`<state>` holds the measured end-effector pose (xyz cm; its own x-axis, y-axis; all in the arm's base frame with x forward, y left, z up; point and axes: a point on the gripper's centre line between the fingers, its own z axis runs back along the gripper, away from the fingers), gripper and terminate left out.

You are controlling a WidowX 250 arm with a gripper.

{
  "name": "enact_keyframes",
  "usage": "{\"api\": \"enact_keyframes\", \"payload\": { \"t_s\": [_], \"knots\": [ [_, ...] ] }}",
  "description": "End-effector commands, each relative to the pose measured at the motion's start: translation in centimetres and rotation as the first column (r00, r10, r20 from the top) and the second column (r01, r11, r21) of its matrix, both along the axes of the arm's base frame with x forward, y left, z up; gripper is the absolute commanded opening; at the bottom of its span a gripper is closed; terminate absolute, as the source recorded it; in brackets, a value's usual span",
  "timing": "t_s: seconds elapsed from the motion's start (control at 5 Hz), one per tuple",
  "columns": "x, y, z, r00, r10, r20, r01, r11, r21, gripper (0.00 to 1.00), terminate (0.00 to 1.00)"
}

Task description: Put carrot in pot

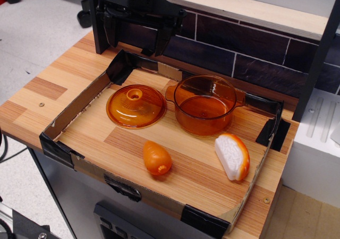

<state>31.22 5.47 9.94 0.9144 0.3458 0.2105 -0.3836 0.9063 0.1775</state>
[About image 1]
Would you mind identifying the black cable bundle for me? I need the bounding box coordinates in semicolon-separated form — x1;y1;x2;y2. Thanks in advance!
0;217;16;239

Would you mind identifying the white side block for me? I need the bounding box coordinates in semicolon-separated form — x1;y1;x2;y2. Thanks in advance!
282;89;339;207

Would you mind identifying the dark brick backsplash panel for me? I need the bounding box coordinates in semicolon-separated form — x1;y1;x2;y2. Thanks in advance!
116;7;340;99

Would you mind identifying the black shelf post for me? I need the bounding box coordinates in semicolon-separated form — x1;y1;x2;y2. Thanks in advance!
89;0;110;54
292;0;339;122

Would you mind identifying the white orange toy bread slice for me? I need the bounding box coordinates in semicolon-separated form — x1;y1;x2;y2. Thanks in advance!
215;133;250;181

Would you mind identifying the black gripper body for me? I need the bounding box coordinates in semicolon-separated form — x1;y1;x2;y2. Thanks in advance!
97;0;186;32

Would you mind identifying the black left shelf post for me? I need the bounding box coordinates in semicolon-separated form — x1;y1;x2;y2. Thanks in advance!
89;0;110;54

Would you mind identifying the black caster wheel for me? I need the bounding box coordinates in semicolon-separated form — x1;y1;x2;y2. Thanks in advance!
76;0;92;28

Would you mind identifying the orange transparent pot lid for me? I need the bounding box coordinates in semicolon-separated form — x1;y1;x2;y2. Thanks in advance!
106;84;167;129

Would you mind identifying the black right shelf post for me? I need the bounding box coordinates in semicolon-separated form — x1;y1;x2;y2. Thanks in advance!
292;0;339;122

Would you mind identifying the orange transparent pot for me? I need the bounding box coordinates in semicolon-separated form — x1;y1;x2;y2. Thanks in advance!
165;75;245;136

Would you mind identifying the orange toy carrot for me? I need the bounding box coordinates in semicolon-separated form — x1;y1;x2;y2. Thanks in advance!
143;141;172;176

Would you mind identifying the light wooden shelf board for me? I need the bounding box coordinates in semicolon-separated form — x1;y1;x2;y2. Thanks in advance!
168;0;328;40

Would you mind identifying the cardboard fence with black tape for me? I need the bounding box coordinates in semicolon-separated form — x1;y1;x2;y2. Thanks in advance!
38;50;289;238

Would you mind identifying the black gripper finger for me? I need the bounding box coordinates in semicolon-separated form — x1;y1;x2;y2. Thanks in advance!
104;11;120;47
155;27;172;56

